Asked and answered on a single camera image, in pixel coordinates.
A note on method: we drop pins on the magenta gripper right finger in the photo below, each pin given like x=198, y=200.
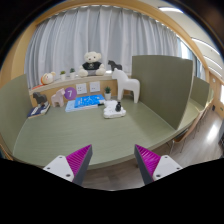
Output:
x=152, y=166

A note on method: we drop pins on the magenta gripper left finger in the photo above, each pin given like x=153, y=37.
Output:
x=72, y=167

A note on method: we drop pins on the dark book with white items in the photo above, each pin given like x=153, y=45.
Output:
x=38, y=111

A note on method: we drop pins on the blue book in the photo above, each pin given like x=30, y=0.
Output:
x=86, y=102

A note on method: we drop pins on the pink wooden horse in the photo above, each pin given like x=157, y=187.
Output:
x=57, y=98

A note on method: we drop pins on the purple round number sign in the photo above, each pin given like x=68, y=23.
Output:
x=70, y=93

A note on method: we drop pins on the dark grey wooden horse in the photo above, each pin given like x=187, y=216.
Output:
x=40, y=98

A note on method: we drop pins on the small potted plant on desk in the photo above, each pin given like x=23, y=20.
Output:
x=107, y=93

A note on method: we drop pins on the wooden shelf ledge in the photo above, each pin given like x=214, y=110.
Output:
x=52, y=88

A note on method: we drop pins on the green right desk partition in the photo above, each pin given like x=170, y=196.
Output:
x=165, y=85

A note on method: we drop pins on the green desk partition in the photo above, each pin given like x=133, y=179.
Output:
x=15, y=104
x=165, y=85

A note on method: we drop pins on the green left desk partition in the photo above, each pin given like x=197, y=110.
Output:
x=15, y=104

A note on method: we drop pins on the large white wooden horse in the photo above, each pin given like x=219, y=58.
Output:
x=126, y=83

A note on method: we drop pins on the green far right partition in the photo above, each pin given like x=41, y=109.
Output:
x=200, y=91

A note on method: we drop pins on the left potted plant on shelf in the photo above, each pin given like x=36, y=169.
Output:
x=63, y=75

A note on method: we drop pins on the potted plant on shelf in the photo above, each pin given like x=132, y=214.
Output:
x=72, y=73
x=63, y=75

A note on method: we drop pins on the right potted plant on shelf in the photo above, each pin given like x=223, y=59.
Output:
x=72, y=73

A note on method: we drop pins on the cream teddy bear black shirt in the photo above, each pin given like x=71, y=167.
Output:
x=92, y=65

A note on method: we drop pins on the small black horse figurine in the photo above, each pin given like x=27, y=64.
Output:
x=114, y=65

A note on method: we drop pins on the grey white curtain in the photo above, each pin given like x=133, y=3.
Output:
x=60, y=42

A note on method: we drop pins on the left white wall socket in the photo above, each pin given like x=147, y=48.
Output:
x=81, y=88

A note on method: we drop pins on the white wall socket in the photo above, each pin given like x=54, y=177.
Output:
x=94, y=86
x=81, y=88

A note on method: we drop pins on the right white wall socket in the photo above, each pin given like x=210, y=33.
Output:
x=94, y=86

